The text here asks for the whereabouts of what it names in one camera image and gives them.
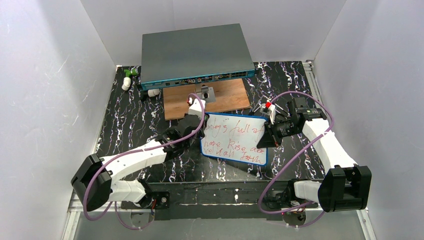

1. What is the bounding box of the aluminium extrusion frame rail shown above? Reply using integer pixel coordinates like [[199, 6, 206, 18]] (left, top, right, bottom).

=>
[[62, 181, 376, 240]]

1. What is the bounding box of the blue-framed small whiteboard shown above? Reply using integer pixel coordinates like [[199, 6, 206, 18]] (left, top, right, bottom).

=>
[[200, 112, 268, 166]]

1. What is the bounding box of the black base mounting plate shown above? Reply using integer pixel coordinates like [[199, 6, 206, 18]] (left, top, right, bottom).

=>
[[121, 180, 306, 224]]

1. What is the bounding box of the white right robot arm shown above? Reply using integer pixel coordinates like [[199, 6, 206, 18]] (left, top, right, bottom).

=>
[[257, 97, 372, 213]]

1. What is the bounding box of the right aluminium side rail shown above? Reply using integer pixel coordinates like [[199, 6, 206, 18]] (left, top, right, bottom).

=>
[[302, 60, 322, 102]]

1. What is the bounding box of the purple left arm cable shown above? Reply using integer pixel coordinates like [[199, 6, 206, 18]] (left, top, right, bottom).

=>
[[82, 93, 207, 230]]

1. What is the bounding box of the green and white pipe fitting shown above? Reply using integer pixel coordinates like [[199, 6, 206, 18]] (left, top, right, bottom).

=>
[[123, 67, 140, 78]]

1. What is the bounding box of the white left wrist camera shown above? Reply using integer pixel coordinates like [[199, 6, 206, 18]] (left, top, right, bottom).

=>
[[187, 97, 206, 119]]

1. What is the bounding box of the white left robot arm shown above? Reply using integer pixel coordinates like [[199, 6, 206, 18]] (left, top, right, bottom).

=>
[[70, 114, 202, 212]]

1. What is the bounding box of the white and black pipe fitting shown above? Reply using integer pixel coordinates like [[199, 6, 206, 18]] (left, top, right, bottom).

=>
[[140, 89, 161, 102]]

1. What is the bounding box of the metal bracket with black knob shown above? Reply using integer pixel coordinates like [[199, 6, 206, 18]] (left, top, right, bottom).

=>
[[195, 84, 216, 104]]

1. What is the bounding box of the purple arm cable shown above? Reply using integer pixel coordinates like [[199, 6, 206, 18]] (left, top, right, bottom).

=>
[[257, 90, 335, 229], [82, 93, 207, 230]]

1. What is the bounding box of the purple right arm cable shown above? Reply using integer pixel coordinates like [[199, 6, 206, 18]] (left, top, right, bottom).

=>
[[257, 90, 335, 229]]

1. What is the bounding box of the brown wooden board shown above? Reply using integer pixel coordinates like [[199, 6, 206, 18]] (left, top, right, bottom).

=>
[[163, 78, 251, 121]]

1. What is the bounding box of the white pipe elbow fitting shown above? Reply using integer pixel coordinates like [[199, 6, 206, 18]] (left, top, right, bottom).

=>
[[121, 77, 132, 91]]

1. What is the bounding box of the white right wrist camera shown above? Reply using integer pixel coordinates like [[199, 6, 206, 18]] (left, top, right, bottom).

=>
[[259, 101, 276, 125]]

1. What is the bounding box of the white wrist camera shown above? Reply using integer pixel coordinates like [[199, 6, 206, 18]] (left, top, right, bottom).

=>
[[187, 97, 206, 119], [259, 101, 276, 125]]

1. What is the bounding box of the grey network switch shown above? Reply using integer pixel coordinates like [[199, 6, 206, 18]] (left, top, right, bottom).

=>
[[140, 23, 258, 90]]

